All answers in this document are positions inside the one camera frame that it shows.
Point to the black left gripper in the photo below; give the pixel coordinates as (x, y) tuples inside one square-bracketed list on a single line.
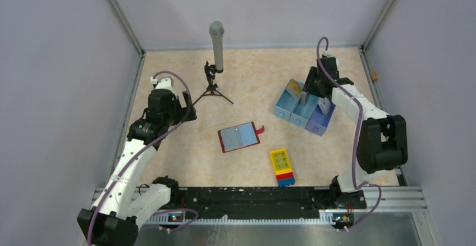
[(175, 101)]

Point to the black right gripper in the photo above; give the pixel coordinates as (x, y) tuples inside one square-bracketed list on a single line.
[(308, 87)]

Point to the red leather card holder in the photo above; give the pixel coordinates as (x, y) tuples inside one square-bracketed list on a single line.
[(239, 136)]

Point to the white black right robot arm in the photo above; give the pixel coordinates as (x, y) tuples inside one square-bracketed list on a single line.
[(380, 142)]

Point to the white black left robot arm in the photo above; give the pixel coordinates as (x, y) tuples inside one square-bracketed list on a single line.
[(115, 217)]

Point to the blue three-slot card box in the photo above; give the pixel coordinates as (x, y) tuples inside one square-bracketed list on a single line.
[(303, 112)]

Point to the black tripod stand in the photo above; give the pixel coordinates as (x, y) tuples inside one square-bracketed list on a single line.
[(212, 88)]

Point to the yellow red blue toy block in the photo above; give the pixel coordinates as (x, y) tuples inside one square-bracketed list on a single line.
[(282, 168)]

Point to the grey microphone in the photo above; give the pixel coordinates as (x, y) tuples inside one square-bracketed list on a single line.
[(216, 32)]

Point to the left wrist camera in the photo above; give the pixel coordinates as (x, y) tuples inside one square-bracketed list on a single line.
[(162, 83)]

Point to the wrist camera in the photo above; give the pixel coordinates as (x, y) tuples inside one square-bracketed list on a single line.
[(162, 83), (327, 55)]

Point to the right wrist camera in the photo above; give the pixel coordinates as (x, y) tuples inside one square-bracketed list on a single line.
[(327, 55)]

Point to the small tan object on rail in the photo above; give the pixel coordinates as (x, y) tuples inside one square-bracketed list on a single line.
[(373, 76)]

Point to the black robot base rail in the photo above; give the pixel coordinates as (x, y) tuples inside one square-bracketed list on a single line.
[(262, 203)]

